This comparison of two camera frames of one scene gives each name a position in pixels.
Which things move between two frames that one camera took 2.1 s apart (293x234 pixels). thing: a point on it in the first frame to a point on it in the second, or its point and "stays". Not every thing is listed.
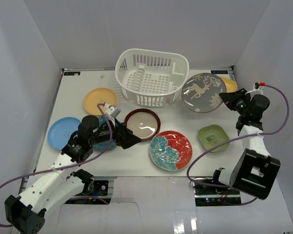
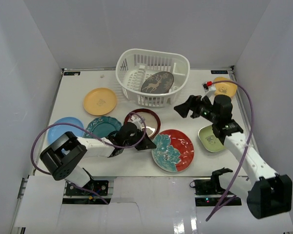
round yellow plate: (99, 95) stays
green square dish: (213, 135) stays
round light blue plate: (60, 130) stays
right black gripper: (230, 98) to (192, 104)
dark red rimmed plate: (145, 124) stays
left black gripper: (118, 135) to (138, 137)
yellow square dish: (231, 85) stays
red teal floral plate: (171, 150) stays
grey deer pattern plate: (200, 93) to (158, 83)
